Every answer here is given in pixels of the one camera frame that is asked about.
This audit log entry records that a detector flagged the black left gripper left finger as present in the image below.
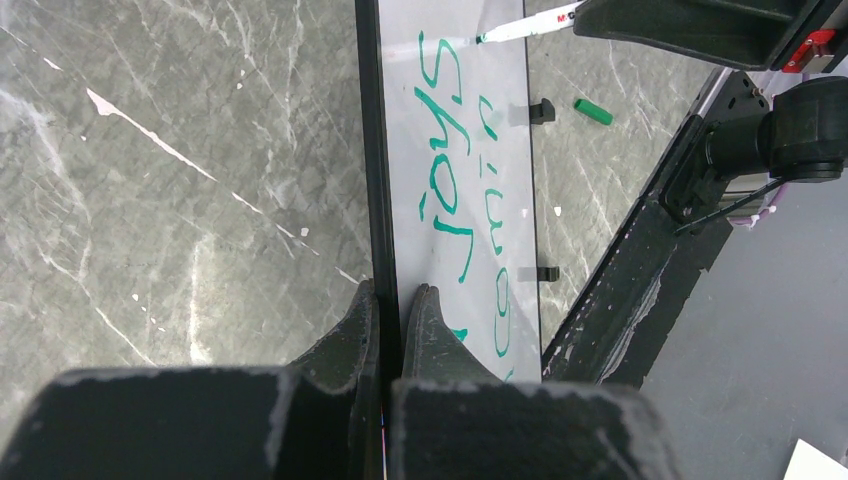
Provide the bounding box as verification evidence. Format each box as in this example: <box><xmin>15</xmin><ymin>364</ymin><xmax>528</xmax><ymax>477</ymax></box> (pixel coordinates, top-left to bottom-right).
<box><xmin>1</xmin><ymin>280</ymin><xmax>383</xmax><ymax>479</ymax></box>

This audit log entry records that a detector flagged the white whiteboard black frame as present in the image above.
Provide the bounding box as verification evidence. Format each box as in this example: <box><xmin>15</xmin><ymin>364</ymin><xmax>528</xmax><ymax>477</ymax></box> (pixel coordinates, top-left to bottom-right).
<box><xmin>353</xmin><ymin>0</ymin><xmax>562</xmax><ymax>384</ymax></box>

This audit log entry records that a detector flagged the white marker pen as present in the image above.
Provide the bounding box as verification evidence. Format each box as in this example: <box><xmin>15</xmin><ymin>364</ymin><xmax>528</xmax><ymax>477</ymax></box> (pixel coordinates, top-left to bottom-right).
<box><xmin>475</xmin><ymin>1</ymin><xmax>584</xmax><ymax>44</ymax></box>

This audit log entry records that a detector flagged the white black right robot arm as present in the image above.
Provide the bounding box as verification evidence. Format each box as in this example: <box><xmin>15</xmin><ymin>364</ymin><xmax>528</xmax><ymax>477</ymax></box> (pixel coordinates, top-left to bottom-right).
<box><xmin>574</xmin><ymin>1</ymin><xmax>847</xmax><ymax>232</ymax></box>

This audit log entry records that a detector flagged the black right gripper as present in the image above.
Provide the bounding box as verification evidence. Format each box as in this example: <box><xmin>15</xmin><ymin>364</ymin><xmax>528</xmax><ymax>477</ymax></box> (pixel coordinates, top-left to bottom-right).
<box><xmin>573</xmin><ymin>0</ymin><xmax>847</xmax><ymax>74</ymax></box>

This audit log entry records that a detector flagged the green marker cap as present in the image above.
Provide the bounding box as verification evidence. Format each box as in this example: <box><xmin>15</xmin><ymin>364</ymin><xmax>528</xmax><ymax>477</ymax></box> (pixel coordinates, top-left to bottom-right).
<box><xmin>573</xmin><ymin>98</ymin><xmax>614</xmax><ymax>126</ymax></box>

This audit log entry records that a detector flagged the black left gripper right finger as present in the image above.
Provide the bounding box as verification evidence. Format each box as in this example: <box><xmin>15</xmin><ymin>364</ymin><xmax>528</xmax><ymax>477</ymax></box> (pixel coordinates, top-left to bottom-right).
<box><xmin>389</xmin><ymin>284</ymin><xmax>681</xmax><ymax>479</ymax></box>

